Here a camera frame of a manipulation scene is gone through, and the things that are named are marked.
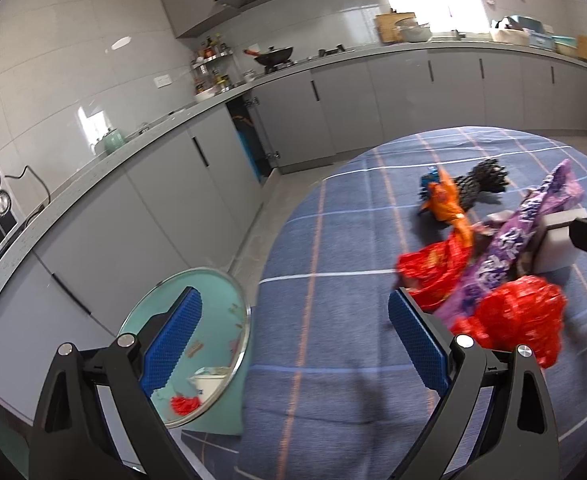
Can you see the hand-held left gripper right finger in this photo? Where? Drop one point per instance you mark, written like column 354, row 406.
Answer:
column 416, row 340

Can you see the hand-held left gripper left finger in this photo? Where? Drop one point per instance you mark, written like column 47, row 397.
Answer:
column 171, row 345

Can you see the white sponge block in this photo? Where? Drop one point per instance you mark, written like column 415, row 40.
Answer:
column 558, row 250

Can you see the white paper bag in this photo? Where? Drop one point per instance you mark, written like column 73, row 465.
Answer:
column 208, row 382

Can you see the mint green waste bin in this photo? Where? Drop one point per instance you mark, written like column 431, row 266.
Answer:
column 213, row 305

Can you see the red foam fruit net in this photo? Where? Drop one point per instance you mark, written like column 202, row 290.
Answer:
column 183, row 404

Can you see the red foil wrapper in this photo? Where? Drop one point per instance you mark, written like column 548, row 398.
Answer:
column 433, row 270

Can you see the purple snack wrapper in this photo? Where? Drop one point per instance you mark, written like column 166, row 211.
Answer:
column 513, row 235

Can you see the red crinkled plastic bag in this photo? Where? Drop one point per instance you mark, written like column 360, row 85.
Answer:
column 518, row 315

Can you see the black foam fruit net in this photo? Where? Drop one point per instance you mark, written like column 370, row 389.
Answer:
column 483, row 180

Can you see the orange blue snack wrapper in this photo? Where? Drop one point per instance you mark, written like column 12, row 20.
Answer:
column 443, row 200

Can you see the blue plaid tablecloth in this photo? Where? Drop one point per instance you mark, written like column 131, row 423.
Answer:
column 348, row 240

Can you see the green plastic basin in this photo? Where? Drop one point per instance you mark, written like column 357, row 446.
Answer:
column 566, row 46

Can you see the blue dish container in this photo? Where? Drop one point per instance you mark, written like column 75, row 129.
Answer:
column 541, row 37

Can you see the white dish basket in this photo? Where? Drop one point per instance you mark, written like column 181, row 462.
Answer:
column 508, row 35

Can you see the pale green kettle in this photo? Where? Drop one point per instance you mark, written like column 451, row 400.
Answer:
column 109, row 142

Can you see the grey kitchen base cabinets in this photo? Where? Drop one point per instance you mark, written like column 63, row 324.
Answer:
column 413, row 90

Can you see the wooden cutting board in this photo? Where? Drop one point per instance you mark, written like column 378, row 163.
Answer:
column 386, row 27

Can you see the metal spice rack with bottles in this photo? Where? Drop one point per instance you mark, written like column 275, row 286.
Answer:
column 211, row 67

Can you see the gas stove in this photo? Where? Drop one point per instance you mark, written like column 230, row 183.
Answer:
column 331, row 52

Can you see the black wok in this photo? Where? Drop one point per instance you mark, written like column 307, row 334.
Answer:
column 273, row 56

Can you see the white wall socket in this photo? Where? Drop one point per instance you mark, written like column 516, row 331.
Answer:
column 162, row 80

